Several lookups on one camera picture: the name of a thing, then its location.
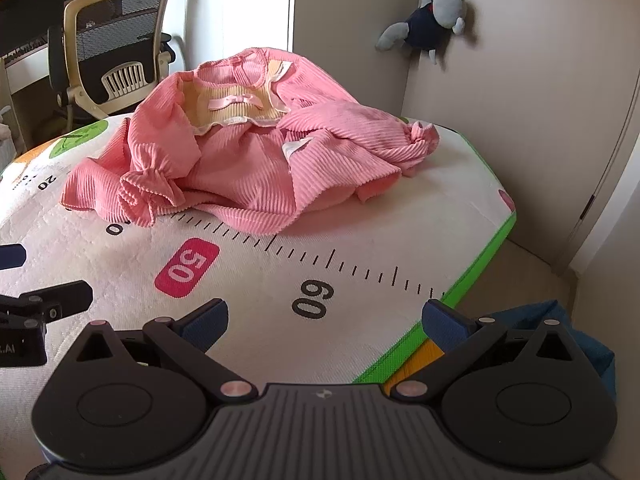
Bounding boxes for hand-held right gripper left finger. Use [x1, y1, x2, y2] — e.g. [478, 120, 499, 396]
[75, 298, 258, 404]

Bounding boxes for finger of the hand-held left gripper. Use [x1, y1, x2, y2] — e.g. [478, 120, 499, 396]
[0, 281, 95, 322]
[0, 243, 27, 270]

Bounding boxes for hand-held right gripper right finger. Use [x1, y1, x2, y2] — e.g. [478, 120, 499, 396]
[389, 299, 577, 404]

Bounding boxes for pink ribbed dress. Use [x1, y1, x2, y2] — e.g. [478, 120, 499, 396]
[60, 47, 441, 235]

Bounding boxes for printed ruler mat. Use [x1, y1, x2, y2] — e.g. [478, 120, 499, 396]
[0, 110, 517, 480]

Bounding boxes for blue cloth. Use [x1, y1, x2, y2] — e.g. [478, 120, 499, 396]
[487, 300, 617, 392]

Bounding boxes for beige door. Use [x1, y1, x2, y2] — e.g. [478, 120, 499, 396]
[551, 77, 640, 277]

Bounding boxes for beige mesh office chair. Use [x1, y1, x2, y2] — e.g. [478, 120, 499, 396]
[47, 0, 174, 119]

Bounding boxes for dark monitor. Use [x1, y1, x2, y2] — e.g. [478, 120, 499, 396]
[0, 0, 66, 57]

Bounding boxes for grey plush toy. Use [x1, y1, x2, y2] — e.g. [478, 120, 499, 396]
[375, 0, 484, 66]

